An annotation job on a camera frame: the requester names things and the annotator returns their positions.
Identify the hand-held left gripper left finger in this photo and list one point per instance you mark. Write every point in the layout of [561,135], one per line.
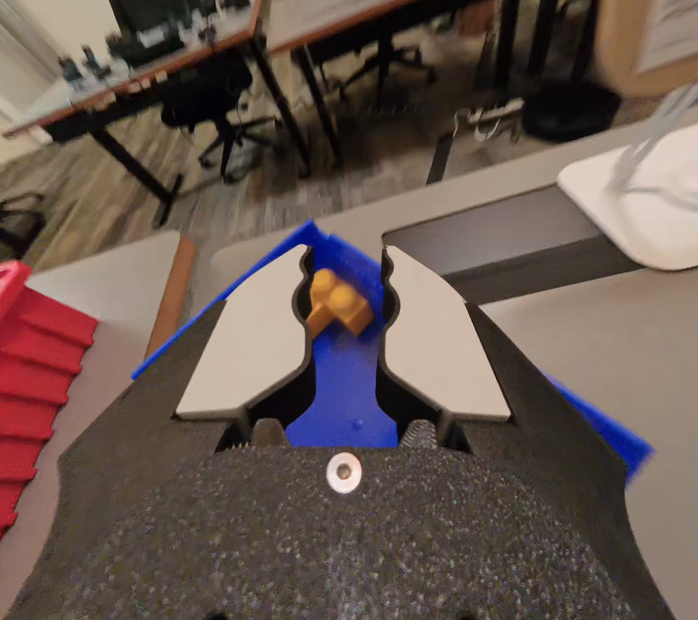
[245,352]

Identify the blue storage bin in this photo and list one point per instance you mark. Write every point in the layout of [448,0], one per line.
[343,385]

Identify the yellow mega block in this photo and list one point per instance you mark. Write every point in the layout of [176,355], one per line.
[316,317]
[343,298]

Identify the white power strip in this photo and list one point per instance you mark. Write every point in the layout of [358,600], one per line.
[493,112]

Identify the red storage bin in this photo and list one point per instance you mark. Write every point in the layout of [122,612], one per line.
[38,385]

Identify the white document stand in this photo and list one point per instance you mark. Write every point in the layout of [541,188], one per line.
[627,227]

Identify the black round floor base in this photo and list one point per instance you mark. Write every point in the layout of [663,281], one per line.
[572,110]

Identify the black office chair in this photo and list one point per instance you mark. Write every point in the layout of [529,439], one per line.
[207,91]
[381,63]

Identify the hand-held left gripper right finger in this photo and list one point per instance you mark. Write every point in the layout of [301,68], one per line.
[441,358]

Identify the wood-top office desk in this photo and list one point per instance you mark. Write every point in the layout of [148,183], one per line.
[338,3]
[240,17]

